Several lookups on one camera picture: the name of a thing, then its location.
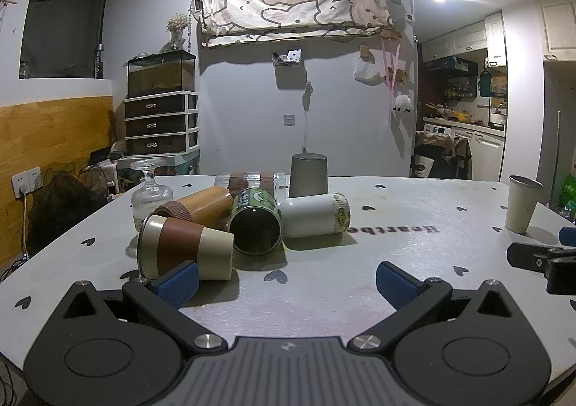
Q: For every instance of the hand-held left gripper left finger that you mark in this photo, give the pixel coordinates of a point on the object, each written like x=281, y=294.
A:
x=177, y=283

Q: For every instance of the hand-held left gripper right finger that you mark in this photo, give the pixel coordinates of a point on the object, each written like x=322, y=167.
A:
x=396, y=283

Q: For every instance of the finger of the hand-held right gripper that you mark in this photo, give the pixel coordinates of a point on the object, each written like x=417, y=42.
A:
x=526, y=256
x=569, y=236

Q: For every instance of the cream cup with brown sleeve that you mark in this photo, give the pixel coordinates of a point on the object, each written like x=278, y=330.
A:
x=180, y=244

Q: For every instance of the beige paper cup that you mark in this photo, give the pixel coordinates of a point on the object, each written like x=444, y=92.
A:
x=522, y=208

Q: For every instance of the wooden cup with ribbed lid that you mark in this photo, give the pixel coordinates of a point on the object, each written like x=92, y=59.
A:
x=204, y=207

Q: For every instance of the green tin cup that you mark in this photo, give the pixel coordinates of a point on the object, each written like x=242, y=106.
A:
x=254, y=204

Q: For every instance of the white cup with printed band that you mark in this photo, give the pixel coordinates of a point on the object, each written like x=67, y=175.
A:
x=308, y=215

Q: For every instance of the glass cup with brown sleeve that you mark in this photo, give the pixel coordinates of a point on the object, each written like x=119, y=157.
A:
x=246, y=179

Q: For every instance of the grey cup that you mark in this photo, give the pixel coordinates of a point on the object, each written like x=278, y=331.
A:
x=308, y=176

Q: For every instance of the green bottle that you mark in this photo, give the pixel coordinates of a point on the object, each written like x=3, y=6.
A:
x=568, y=197

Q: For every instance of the clear glass goblet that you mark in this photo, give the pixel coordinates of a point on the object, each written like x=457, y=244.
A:
x=150, y=200

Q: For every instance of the printed low cabinet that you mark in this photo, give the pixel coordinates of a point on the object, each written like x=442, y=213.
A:
x=180, y=166

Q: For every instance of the chair with draped clothes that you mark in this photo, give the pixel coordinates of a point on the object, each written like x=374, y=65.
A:
x=443, y=154

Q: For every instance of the black mesh net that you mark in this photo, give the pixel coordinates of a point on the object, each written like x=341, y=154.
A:
x=63, y=208

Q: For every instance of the black laptop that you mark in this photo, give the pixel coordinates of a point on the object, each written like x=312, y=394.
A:
x=100, y=155

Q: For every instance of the white washing machine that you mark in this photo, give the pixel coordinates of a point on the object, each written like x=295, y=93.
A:
x=438, y=129

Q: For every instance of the white drawer unit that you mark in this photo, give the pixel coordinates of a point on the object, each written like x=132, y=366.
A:
x=155, y=125

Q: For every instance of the teal hanging bag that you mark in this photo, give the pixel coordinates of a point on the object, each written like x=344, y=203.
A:
x=484, y=83

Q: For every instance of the white plush toy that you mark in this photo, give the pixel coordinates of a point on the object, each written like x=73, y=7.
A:
x=401, y=102

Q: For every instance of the glass fish tank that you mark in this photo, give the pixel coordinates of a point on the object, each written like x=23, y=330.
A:
x=157, y=75

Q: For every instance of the white plastic bag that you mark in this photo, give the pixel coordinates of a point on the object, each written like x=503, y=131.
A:
x=368, y=72

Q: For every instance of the dried flower bouquet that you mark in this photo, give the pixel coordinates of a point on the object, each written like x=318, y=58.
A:
x=177, y=26

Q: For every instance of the dark window curtain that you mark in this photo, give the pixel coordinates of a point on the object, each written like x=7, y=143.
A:
x=63, y=14

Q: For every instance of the printed blanket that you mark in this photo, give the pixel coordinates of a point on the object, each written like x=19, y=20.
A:
x=288, y=1

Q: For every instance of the white wall socket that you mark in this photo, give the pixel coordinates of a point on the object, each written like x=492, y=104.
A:
x=26, y=182

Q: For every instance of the small clear wall hook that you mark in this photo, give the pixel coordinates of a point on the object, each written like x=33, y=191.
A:
x=289, y=120

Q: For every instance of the clear wall holder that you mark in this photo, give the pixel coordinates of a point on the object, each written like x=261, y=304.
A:
x=287, y=58

